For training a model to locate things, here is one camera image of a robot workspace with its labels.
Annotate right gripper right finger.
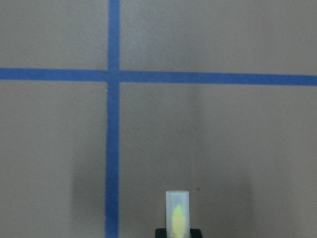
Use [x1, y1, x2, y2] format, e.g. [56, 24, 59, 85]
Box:
[190, 229, 202, 238]

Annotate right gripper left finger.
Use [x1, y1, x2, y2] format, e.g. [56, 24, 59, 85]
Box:
[155, 228, 166, 238]

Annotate yellow highlighter pen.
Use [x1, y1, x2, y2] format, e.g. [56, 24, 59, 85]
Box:
[165, 190, 191, 238]

